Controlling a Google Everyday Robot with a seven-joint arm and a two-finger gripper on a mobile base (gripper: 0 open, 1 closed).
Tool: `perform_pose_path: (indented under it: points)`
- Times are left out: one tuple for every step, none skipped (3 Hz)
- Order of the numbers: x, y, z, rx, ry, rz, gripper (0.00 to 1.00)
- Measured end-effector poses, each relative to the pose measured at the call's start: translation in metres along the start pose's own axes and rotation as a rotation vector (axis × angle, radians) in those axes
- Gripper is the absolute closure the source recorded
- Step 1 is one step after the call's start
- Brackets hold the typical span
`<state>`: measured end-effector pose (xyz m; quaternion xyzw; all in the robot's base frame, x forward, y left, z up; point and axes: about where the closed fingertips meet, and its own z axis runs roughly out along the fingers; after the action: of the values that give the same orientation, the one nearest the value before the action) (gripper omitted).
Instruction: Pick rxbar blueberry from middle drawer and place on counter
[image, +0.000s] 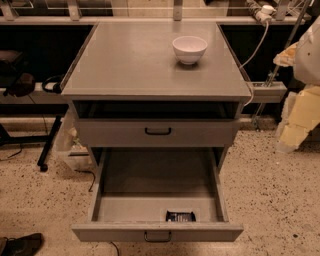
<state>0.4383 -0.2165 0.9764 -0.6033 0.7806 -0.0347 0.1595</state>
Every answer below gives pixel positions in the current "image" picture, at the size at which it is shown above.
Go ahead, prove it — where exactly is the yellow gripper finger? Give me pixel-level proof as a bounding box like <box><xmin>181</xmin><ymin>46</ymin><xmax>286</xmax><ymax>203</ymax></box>
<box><xmin>276</xmin><ymin>85</ymin><xmax>320</xmax><ymax>153</ymax></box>
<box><xmin>273</xmin><ymin>43</ymin><xmax>297</xmax><ymax>67</ymax></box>

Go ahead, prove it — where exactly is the blue rxbar blueberry bar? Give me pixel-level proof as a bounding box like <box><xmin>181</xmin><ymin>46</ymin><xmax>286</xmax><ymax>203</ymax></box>
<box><xmin>166</xmin><ymin>211</ymin><xmax>196</xmax><ymax>222</ymax></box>

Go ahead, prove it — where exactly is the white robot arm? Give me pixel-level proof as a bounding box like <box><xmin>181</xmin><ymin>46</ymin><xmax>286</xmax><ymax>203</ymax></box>
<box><xmin>273</xmin><ymin>17</ymin><xmax>320</xmax><ymax>153</ymax></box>

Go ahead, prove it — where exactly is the grey drawer cabinet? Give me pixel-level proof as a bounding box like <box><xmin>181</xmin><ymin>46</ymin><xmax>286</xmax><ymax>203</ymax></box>
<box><xmin>62</xmin><ymin>20</ymin><xmax>250</xmax><ymax>165</ymax></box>

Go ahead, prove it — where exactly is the open grey middle drawer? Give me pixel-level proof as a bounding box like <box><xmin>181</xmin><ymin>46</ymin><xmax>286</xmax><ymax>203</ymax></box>
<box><xmin>72</xmin><ymin>148</ymin><xmax>243</xmax><ymax>243</ymax></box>

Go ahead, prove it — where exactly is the metal pole stand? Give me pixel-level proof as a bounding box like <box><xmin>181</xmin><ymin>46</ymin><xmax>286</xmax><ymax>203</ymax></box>
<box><xmin>252</xmin><ymin>0</ymin><xmax>314</xmax><ymax>130</ymax></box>

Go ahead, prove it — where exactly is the white ceramic bowl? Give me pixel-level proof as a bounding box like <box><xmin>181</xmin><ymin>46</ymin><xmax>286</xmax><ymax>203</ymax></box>
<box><xmin>172</xmin><ymin>36</ymin><xmax>208</xmax><ymax>65</ymax></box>

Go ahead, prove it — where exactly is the clear plastic bin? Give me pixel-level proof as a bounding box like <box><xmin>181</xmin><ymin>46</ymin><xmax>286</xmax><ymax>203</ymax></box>
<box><xmin>53</xmin><ymin>109</ymin><xmax>93</xmax><ymax>171</ymax></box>

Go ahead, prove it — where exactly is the black shoe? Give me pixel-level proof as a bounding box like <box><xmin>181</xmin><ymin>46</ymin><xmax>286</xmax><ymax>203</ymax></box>
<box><xmin>0</xmin><ymin>233</ymin><xmax>44</xmax><ymax>256</ymax></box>

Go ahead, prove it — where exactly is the white power cable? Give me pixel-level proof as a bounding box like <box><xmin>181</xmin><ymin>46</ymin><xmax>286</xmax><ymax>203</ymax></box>
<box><xmin>238</xmin><ymin>20</ymin><xmax>270</xmax><ymax>107</ymax></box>

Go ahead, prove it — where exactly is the grey side shelf rail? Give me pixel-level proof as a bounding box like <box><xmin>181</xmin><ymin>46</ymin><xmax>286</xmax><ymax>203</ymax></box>
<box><xmin>247</xmin><ymin>81</ymin><xmax>287</xmax><ymax>103</ymax></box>

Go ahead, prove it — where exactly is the black floor cable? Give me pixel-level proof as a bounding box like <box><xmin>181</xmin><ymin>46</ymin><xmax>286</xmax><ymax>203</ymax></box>
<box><xmin>73</xmin><ymin>169</ymin><xmax>97</xmax><ymax>193</ymax></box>

